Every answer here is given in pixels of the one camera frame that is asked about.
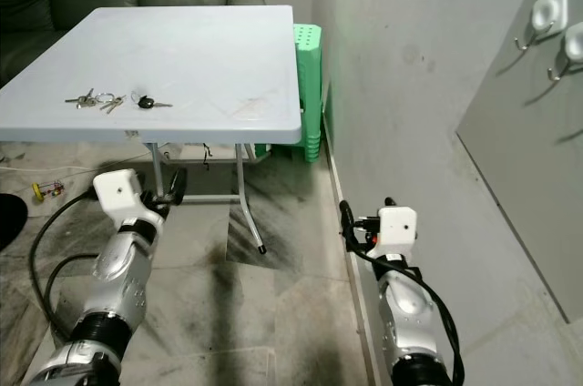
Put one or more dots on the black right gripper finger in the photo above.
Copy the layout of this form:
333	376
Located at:
346	218
388	203

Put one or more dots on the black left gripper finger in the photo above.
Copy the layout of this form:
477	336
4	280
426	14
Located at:
178	186

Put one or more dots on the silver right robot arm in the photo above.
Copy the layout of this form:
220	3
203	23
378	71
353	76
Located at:
401	313

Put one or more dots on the black headed car key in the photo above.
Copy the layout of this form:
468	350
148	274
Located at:
145	102

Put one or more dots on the small yellow red toy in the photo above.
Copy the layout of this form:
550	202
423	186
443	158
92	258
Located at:
46	191

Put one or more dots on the silver key bunch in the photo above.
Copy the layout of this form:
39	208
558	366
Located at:
86	100

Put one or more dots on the black round floor object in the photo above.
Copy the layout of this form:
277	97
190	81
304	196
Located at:
9	222

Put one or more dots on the green plastic stool stack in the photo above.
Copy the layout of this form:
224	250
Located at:
308	45

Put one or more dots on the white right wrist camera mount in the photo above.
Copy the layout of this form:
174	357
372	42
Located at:
399	227

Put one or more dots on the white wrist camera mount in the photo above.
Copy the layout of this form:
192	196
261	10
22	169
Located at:
118	190
399	227

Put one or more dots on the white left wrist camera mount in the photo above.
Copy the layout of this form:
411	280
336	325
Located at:
118	190

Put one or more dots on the grey wall panel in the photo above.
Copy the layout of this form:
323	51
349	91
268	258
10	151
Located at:
528	177

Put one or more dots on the white wall hook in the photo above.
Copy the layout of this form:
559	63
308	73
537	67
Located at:
549	11
575	40

